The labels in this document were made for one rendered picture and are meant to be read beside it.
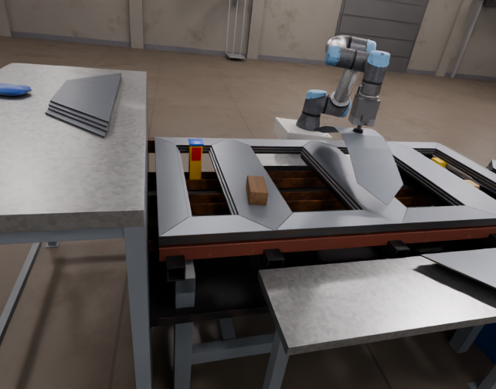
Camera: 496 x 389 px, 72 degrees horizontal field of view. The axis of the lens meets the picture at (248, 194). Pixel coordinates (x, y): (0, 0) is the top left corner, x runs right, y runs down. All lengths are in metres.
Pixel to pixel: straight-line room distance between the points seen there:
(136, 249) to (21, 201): 0.23
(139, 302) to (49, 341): 1.07
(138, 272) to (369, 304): 0.61
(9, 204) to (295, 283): 0.71
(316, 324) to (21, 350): 1.37
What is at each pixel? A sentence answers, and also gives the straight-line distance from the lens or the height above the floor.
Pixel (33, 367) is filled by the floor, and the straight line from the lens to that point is 1.84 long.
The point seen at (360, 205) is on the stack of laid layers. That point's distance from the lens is 1.28.
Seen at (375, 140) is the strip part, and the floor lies 1.01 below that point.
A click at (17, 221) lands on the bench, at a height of 1.03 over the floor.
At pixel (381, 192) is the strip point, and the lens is 1.29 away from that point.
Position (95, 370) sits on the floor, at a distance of 1.76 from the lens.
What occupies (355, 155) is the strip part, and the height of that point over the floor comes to 0.97.
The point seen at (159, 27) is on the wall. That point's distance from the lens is 9.95.
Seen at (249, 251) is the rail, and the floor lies 0.77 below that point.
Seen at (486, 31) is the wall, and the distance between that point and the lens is 13.56.
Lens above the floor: 1.43
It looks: 30 degrees down
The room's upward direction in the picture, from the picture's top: 8 degrees clockwise
